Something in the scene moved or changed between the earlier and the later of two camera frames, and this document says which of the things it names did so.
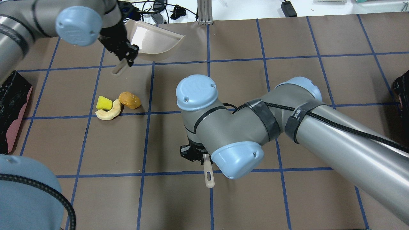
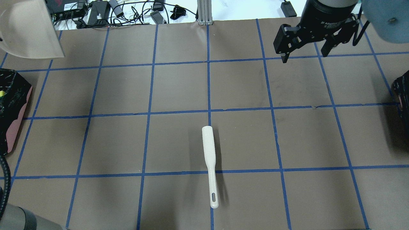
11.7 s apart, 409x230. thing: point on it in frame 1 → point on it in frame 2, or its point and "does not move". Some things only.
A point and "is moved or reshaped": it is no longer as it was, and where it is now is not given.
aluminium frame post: [204, 12] does not move
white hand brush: [209, 179] is moved or reshaped
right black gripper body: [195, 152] → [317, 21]
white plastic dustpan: [150, 42] → [27, 29]
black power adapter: [288, 9] does not move
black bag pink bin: [15, 91] does not move
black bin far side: [401, 88] does not move
